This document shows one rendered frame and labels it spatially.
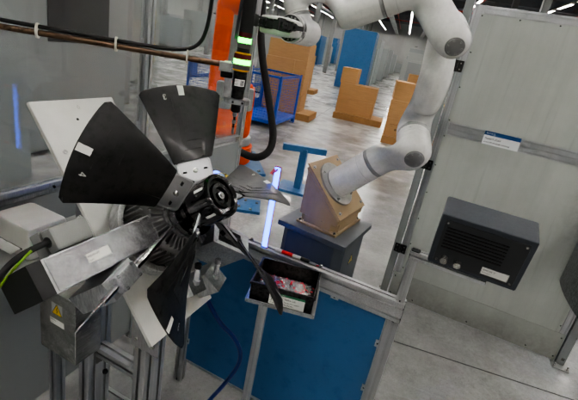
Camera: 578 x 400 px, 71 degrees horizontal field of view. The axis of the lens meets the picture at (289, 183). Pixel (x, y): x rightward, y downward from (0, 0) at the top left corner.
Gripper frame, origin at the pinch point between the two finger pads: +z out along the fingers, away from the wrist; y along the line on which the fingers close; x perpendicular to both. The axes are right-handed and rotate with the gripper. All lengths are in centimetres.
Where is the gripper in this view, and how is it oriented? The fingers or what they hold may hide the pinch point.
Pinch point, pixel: (266, 21)
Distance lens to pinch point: 116.4
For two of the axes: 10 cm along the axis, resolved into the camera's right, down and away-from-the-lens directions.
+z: -4.2, 2.2, -8.8
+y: -8.9, -2.9, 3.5
